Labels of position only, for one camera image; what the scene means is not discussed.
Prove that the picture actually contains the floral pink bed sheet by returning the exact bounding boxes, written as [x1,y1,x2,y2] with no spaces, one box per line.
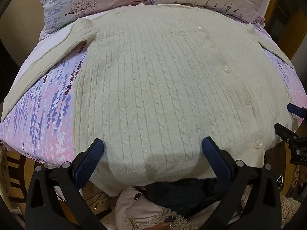
[0,12,307,170]

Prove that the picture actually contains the black cable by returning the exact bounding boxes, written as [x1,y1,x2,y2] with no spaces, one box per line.
[84,191,113,209]

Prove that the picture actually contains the cream shaggy fleece cloth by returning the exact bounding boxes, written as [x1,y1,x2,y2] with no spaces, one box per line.
[240,192,301,230]

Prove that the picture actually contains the pink fleece-lined jacket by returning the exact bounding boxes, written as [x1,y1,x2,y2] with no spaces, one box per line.
[115,187,192,230]

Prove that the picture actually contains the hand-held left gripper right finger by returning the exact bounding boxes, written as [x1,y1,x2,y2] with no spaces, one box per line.
[202,136,282,230]

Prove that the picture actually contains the dark pants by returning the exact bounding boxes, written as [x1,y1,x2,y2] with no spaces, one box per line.
[146,177,231,217]

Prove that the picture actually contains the cream cable-knit cardigan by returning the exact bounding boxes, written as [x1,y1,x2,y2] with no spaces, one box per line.
[1,3,299,196]

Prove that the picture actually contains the wooden bed frame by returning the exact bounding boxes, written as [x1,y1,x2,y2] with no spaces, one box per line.
[264,0,307,60]

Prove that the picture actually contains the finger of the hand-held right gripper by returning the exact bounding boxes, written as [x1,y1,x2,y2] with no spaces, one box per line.
[274,123,307,146]
[287,103,307,119]

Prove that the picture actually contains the wooden chair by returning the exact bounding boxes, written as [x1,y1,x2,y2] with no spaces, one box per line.
[0,146,33,221]

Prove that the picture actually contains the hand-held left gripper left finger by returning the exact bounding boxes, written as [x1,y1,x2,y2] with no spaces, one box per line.
[25,138,107,230]

